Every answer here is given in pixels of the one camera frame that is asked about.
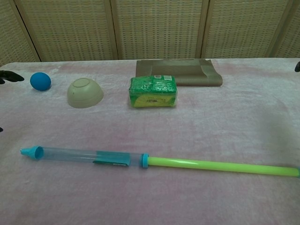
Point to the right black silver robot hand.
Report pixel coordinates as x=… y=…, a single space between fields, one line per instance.
x=298 y=66

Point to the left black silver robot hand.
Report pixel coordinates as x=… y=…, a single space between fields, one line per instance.
x=10 y=76

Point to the blue ball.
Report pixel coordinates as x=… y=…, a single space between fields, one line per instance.
x=40 y=81

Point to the beige upturned bowl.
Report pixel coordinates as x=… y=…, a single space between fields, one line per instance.
x=84 y=93

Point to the brown folded cloth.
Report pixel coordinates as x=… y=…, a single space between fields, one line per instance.
x=187 y=70

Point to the green packaged sponge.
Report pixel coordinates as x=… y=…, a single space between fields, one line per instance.
x=152 y=92

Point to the woven bamboo folding screen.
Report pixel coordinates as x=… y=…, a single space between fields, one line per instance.
x=159 y=28

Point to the pink tablecloth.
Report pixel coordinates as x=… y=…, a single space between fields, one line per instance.
x=164 y=131

